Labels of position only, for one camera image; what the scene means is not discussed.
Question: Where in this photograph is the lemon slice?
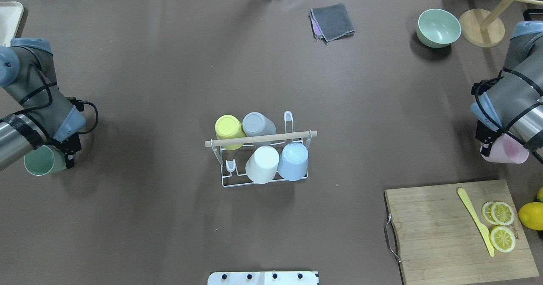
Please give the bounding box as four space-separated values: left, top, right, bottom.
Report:
490 201 515 226
490 225 516 253
481 201 498 225

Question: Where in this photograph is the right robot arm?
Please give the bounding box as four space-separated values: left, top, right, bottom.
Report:
470 21 543 162

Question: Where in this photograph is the grey plastic cup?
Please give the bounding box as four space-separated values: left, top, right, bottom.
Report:
242 112 277 137

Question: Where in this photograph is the yellow plastic cup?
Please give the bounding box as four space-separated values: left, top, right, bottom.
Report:
215 115 246 140

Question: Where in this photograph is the cream plastic tray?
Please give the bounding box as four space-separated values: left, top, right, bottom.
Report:
0 1 25 47

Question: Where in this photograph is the lemon slice lower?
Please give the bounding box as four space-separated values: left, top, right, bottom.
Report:
490 225 516 253

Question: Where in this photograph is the white plastic cup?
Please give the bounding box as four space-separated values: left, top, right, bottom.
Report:
246 145 279 184

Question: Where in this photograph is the green plastic cup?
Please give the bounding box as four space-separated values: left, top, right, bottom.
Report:
23 145 67 176

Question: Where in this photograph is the wooden cutting board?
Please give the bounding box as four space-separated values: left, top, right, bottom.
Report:
384 179 540 285

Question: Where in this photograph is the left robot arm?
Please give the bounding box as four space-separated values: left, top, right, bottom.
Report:
0 38 87 169

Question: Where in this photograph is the lemon slice upper right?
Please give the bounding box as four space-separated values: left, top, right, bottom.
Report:
490 201 515 226

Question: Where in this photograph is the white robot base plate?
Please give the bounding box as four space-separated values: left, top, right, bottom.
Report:
207 270 319 285

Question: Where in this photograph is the grey folded cloth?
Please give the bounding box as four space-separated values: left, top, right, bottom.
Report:
309 3 355 43

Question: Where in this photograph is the whole yellow lemon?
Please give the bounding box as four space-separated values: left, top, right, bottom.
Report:
518 202 543 231
536 187 543 203

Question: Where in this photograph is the light blue plastic cup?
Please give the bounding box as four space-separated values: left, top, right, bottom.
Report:
277 142 308 181

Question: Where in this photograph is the wooden mug tree stand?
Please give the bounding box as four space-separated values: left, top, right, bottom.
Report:
459 0 543 48

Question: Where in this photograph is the white wire cup rack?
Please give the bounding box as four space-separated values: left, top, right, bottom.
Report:
205 111 318 187

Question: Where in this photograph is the pink plastic cup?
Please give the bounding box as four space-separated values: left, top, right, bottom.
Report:
480 134 530 164

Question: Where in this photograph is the lemon slice upper left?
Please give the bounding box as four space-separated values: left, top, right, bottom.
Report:
481 201 498 225

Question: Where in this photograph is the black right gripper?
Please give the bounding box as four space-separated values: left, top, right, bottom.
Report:
475 120 499 145

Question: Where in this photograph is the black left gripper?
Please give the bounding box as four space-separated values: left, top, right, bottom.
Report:
51 134 82 169

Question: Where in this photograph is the light green bowl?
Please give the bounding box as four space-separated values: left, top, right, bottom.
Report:
416 8 462 48

